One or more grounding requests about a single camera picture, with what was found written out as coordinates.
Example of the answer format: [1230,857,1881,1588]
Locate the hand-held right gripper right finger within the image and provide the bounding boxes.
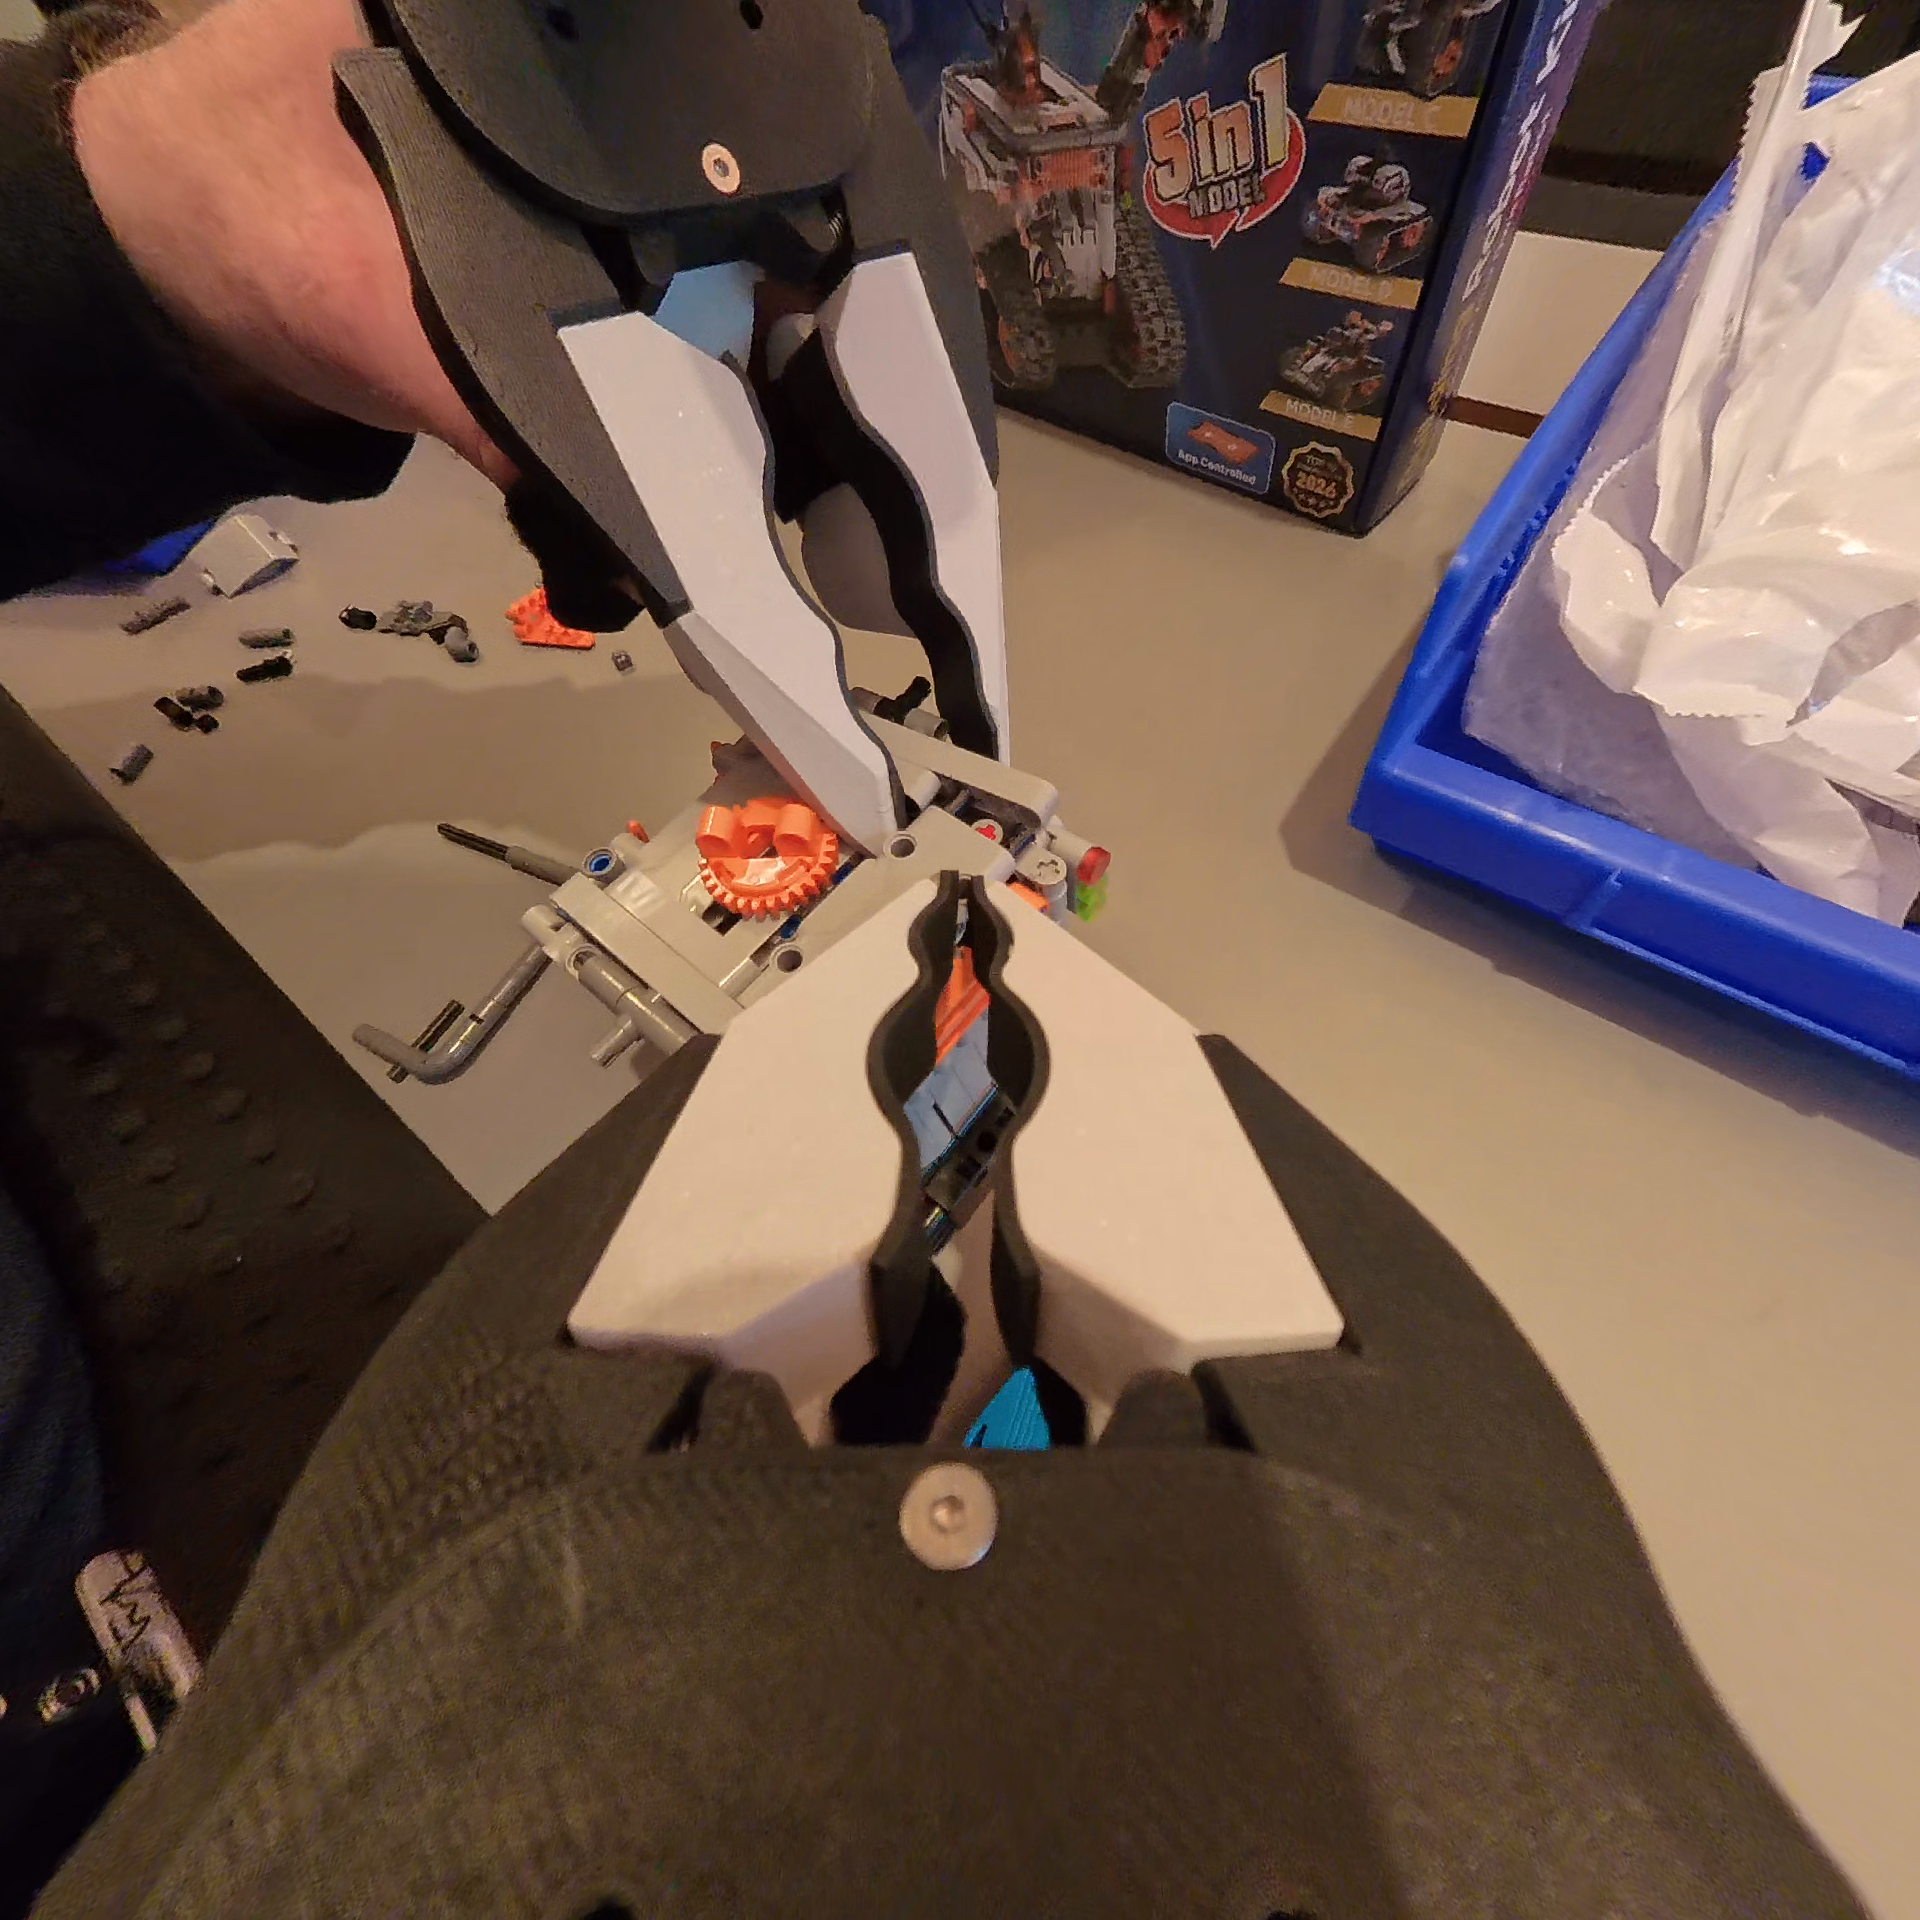
[959,873,1346,1449]

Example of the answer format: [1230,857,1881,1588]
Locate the black dotted mat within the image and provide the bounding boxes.
[0,689,500,1659]

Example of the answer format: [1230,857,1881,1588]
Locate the person's left forearm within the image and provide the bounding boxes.
[0,0,425,605]

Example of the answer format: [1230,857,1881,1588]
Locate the person's left hand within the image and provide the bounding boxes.
[70,36,543,490]

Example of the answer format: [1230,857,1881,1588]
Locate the light grey toy block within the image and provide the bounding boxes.
[181,513,304,601]

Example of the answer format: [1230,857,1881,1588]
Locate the blue plastic bin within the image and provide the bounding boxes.
[1351,75,1920,1086]

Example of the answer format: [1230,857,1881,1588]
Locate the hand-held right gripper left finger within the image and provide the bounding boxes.
[565,873,964,1449]

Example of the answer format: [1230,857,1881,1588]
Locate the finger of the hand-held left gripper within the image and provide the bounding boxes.
[550,303,912,845]
[815,245,1017,767]

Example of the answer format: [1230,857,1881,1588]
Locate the grey bent rod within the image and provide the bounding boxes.
[352,941,560,1086]

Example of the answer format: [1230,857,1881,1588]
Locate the white plastic bags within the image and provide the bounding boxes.
[1460,0,1920,935]

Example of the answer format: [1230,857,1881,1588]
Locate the printed toy set box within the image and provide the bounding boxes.
[934,0,1594,539]

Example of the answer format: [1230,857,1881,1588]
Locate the grey orange toy robot model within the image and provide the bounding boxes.
[517,682,1114,1449]

